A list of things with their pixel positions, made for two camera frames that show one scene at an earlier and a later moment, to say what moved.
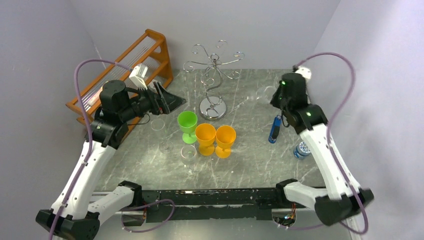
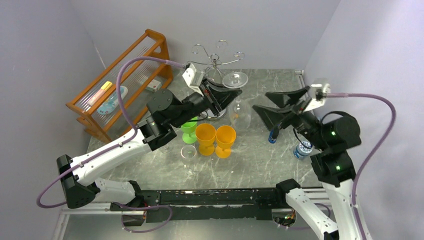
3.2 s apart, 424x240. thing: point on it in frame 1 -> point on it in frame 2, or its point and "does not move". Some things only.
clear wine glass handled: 264,95 -> 239,113
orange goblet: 205,133 does not move
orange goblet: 225,136 does not move
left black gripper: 170,102 -> 218,100
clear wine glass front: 188,153 does not move
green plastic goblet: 187,121 does not move
